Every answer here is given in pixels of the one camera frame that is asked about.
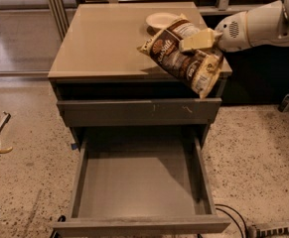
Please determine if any white paper bowl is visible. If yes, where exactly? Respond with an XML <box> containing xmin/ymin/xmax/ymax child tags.
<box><xmin>146</xmin><ymin>12</ymin><xmax>179</xmax><ymax>33</ymax></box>

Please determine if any small dark floor object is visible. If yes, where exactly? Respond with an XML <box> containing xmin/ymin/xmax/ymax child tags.
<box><xmin>278</xmin><ymin>94</ymin><xmax>289</xmax><ymax>112</ymax></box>

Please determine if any white power strip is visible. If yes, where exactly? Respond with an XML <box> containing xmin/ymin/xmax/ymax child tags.
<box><xmin>248</xmin><ymin>220</ymin><xmax>289</xmax><ymax>238</ymax></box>

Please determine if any grey drawer cabinet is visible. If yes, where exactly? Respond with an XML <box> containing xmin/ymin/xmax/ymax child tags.
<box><xmin>49</xmin><ymin>2</ymin><xmax>231</xmax><ymax>146</ymax></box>

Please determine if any black cable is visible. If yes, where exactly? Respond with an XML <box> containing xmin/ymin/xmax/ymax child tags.
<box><xmin>215</xmin><ymin>203</ymin><xmax>249</xmax><ymax>238</ymax></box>

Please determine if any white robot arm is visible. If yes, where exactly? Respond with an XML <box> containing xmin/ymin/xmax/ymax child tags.
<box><xmin>179</xmin><ymin>0</ymin><xmax>289</xmax><ymax>53</ymax></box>

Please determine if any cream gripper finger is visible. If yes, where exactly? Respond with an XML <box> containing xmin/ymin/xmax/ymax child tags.
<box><xmin>179</xmin><ymin>28</ymin><xmax>222</xmax><ymax>53</ymax></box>

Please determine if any brown chip bag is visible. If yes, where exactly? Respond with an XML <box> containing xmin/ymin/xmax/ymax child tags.
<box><xmin>138</xmin><ymin>14</ymin><xmax>223</xmax><ymax>98</ymax></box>

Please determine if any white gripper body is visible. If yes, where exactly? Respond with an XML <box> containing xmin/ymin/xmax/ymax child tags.
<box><xmin>215</xmin><ymin>12</ymin><xmax>250</xmax><ymax>53</ymax></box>

